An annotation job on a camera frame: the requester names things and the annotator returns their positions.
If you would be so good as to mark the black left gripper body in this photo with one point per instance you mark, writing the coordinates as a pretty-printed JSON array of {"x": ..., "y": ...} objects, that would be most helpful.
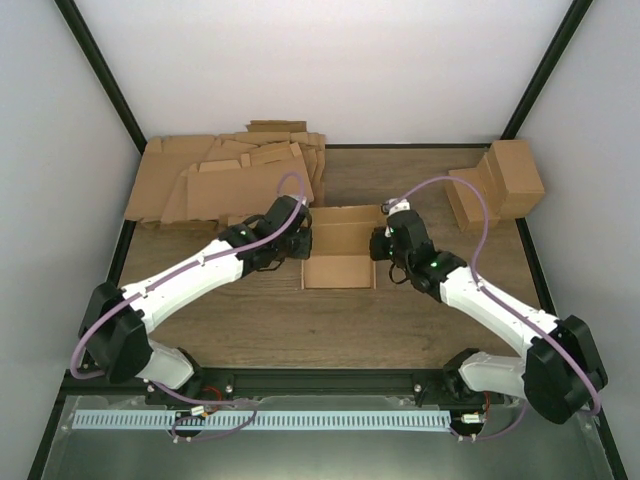
[{"x": 300, "y": 251}]

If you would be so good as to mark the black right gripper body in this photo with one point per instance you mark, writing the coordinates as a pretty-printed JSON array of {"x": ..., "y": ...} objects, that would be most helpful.
[{"x": 377, "y": 253}]

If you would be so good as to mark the brown cardboard box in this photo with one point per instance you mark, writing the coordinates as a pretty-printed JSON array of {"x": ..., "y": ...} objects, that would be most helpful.
[{"x": 340, "y": 257}]

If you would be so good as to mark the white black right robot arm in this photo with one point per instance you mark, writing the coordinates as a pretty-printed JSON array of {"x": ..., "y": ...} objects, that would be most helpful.
[{"x": 557, "y": 368}]

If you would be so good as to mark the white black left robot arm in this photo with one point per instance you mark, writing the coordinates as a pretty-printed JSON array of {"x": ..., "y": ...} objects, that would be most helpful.
[{"x": 118, "y": 322}]

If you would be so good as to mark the low folded cardboard box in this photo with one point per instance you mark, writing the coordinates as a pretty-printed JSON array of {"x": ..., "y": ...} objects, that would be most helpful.
[{"x": 466, "y": 206}]

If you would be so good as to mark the tall folded cardboard box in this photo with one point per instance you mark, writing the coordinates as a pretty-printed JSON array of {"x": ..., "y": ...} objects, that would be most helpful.
[{"x": 511, "y": 180}]

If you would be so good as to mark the stack of flat cardboard blanks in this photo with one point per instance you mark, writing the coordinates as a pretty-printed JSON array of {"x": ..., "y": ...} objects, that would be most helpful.
[{"x": 189, "y": 180}]

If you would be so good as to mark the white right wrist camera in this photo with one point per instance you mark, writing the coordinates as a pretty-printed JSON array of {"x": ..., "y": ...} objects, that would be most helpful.
[{"x": 395, "y": 205}]

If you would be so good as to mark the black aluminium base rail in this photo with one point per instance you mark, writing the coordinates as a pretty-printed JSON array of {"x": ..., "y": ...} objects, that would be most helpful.
[{"x": 423, "y": 386}]

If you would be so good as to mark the light blue slotted cable duct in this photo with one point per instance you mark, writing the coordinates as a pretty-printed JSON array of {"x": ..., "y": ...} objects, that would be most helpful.
[{"x": 412, "y": 421}]

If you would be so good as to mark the black right frame post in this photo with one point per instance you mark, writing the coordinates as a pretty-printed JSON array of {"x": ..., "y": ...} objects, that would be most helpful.
[{"x": 561, "y": 39}]

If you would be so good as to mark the black frame post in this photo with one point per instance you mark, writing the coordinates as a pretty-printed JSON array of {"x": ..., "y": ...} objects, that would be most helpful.
[
  {"x": 93, "y": 54},
  {"x": 561, "y": 39}
]

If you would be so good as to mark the black left frame post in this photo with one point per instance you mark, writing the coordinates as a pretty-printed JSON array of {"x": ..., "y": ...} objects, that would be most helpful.
[{"x": 93, "y": 54}]

